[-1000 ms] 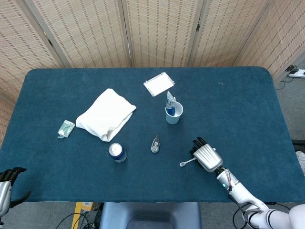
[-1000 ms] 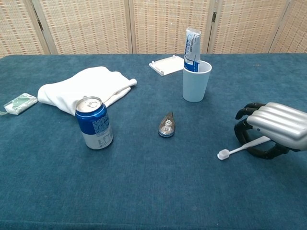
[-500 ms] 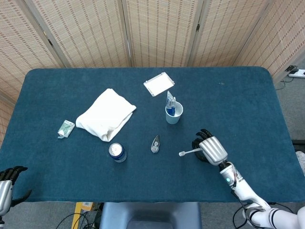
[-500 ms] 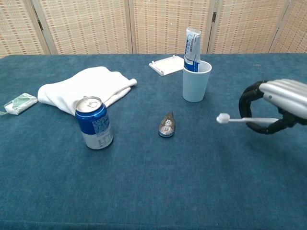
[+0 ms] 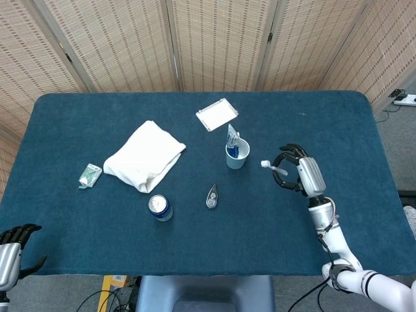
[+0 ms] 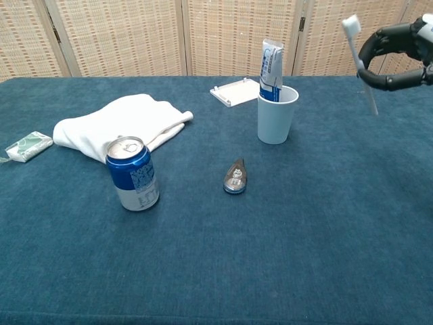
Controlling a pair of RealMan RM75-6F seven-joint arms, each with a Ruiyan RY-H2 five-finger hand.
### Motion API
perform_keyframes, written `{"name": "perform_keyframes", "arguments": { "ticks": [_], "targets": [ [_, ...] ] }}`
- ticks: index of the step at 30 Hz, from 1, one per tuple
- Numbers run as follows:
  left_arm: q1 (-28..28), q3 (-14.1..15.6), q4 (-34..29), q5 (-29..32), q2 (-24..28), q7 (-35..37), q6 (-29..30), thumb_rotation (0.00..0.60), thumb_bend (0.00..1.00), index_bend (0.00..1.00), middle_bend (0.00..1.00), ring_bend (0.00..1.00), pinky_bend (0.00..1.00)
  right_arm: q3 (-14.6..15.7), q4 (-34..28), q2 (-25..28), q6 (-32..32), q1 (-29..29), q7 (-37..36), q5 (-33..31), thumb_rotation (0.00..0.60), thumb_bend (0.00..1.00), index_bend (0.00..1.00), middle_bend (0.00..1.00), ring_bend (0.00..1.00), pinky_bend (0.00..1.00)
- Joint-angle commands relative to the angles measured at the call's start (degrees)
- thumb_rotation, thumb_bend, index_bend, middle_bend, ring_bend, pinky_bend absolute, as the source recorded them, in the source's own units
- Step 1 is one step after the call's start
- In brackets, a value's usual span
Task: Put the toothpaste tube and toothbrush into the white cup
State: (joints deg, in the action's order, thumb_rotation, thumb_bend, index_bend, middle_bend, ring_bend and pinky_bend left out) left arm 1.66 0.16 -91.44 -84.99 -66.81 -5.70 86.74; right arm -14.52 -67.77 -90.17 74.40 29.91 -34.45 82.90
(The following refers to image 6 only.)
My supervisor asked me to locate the blue white soda can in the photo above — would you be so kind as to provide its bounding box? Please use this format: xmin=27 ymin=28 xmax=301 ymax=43
xmin=105 ymin=135 xmax=160 ymax=212

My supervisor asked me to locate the blue white toothpaste tube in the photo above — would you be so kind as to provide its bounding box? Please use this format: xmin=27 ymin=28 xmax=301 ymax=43
xmin=258 ymin=38 xmax=285 ymax=102

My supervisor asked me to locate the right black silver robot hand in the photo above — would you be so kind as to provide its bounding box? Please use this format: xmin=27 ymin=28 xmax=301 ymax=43
xmin=357 ymin=13 xmax=433 ymax=92

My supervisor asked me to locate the teal tablecloth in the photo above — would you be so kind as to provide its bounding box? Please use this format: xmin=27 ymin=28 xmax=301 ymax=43
xmin=0 ymin=74 xmax=433 ymax=325

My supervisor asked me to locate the white plastic cup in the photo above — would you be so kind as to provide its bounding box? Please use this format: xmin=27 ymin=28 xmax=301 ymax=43
xmin=256 ymin=84 xmax=300 ymax=146

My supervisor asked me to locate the white folded towel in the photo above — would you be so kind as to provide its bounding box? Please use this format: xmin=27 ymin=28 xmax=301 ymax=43
xmin=53 ymin=93 xmax=195 ymax=166

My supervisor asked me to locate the white toothbrush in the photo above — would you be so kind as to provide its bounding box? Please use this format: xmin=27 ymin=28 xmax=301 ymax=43
xmin=341 ymin=14 xmax=379 ymax=116

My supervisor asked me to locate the green white tissue pack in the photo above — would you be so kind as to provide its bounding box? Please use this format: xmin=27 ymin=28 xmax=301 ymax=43
xmin=0 ymin=131 xmax=54 ymax=166

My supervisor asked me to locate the woven bamboo folding screen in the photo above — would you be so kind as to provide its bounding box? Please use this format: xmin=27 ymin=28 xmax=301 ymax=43
xmin=0 ymin=0 xmax=433 ymax=83

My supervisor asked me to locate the white square plastic lid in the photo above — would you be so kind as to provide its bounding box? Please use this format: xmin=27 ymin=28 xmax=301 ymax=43
xmin=209 ymin=77 xmax=261 ymax=108

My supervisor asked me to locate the grey correction tape dispenser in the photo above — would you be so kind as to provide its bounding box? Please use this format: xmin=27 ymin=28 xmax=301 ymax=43
xmin=222 ymin=157 xmax=248 ymax=196

